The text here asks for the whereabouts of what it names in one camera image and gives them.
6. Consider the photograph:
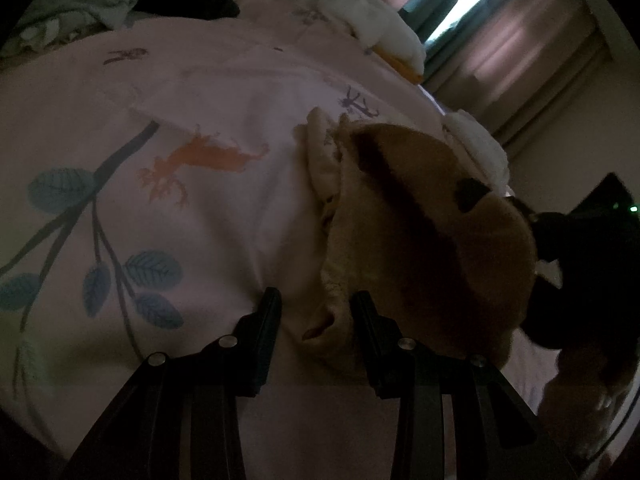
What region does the pink printed blanket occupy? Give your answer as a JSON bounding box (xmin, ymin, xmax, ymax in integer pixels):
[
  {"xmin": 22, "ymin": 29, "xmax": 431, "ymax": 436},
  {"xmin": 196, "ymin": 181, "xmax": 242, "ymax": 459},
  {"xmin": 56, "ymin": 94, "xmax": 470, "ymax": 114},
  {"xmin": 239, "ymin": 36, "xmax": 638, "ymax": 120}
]
[{"xmin": 0, "ymin": 0, "xmax": 551, "ymax": 480}]

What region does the pink curtain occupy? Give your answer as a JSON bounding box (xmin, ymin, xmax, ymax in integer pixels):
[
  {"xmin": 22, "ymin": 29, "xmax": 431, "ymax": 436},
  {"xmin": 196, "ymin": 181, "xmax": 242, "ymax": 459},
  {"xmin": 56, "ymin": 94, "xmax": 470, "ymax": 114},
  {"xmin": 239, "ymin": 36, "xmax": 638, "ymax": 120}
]
[{"xmin": 340, "ymin": 0, "xmax": 616, "ymax": 146}]

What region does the dark green curtain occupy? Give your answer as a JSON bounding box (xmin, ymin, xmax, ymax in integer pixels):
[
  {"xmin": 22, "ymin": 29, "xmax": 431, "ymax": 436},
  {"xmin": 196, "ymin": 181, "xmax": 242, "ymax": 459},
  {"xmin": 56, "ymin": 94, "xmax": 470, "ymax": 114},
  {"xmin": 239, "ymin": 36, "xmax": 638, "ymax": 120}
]
[{"xmin": 400, "ymin": 0, "xmax": 531, "ymax": 61}]

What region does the person's right hand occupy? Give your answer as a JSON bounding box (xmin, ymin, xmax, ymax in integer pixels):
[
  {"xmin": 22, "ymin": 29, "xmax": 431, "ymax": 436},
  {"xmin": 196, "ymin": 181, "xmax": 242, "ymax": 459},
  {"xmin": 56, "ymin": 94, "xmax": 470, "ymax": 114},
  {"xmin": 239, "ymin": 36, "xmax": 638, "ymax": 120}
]
[{"xmin": 540, "ymin": 345, "xmax": 638, "ymax": 466}]

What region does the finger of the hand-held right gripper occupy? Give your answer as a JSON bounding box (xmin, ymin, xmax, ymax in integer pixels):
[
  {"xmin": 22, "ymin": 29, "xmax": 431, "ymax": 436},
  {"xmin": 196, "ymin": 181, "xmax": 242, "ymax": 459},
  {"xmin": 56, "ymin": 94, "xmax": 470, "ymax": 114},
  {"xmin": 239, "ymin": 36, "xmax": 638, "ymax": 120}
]
[
  {"xmin": 505, "ymin": 197, "xmax": 540, "ymax": 227},
  {"xmin": 456, "ymin": 178, "xmax": 489, "ymax": 214}
]

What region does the pale patterned cloth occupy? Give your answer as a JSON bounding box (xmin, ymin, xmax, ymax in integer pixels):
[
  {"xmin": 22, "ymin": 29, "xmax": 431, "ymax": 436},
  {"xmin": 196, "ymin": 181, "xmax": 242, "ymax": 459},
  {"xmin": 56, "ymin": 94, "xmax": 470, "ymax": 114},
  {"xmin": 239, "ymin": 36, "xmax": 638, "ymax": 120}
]
[{"xmin": 10, "ymin": 0, "xmax": 141, "ymax": 51}]

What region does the beige small garment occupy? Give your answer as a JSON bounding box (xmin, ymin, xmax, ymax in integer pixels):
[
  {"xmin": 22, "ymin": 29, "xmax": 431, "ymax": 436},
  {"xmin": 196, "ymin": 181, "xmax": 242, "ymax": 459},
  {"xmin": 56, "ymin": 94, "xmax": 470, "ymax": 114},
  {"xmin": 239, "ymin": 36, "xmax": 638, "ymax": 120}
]
[{"xmin": 292, "ymin": 106, "xmax": 538, "ymax": 376}]

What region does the white fluffy cloth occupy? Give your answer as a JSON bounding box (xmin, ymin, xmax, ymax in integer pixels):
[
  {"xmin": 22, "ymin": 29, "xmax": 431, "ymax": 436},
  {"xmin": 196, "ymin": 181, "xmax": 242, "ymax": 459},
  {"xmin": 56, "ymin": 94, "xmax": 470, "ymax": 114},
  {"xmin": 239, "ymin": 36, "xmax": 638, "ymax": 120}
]
[{"xmin": 442, "ymin": 110, "xmax": 511, "ymax": 196}]

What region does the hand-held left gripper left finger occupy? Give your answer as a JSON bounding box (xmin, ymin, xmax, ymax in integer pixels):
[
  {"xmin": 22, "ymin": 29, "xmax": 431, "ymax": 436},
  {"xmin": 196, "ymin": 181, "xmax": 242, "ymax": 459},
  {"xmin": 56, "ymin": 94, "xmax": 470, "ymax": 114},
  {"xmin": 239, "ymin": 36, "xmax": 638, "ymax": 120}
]
[{"xmin": 59, "ymin": 287, "xmax": 283, "ymax": 480}]

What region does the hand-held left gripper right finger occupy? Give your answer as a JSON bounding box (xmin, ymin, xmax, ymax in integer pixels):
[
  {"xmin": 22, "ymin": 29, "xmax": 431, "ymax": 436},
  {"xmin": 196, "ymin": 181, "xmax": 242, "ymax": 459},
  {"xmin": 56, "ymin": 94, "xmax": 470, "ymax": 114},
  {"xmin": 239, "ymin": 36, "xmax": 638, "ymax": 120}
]
[{"xmin": 350, "ymin": 291, "xmax": 583, "ymax": 480}]

